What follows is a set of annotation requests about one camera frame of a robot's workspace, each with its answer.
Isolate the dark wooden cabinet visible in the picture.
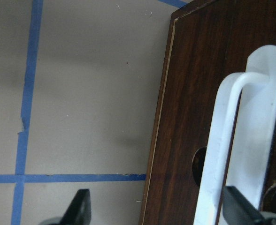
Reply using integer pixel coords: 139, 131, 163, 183
139, 0, 276, 225

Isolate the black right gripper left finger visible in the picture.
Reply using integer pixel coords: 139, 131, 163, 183
61, 189, 92, 225

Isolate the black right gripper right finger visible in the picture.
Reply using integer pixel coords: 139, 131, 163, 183
223, 186, 265, 225

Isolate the white drawer handle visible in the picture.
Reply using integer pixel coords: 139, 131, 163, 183
194, 45, 276, 225

